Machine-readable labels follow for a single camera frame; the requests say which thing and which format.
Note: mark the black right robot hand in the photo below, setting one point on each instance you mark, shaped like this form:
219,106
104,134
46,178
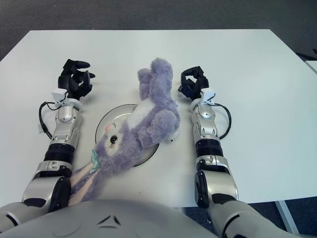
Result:
195,86

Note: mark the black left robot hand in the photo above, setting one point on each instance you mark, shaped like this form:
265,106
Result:
74,84

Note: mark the purple plush bunny doll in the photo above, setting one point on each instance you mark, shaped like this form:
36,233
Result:
153,111

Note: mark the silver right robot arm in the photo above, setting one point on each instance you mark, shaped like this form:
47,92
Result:
210,148

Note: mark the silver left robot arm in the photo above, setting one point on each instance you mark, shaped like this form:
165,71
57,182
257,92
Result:
64,129

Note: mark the white plate with black rim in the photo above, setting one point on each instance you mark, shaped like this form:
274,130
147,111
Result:
109,119

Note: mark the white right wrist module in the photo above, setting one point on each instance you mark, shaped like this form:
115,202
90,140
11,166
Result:
207,95

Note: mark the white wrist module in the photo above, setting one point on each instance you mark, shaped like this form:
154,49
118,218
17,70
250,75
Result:
59,95
207,95

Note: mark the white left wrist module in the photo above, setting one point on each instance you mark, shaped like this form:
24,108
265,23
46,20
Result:
59,95

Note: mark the black chair base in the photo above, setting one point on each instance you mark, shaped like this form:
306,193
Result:
312,55

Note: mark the grey robot torso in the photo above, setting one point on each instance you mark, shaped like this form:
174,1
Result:
111,218

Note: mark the white table leg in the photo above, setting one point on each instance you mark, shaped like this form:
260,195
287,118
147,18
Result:
287,215

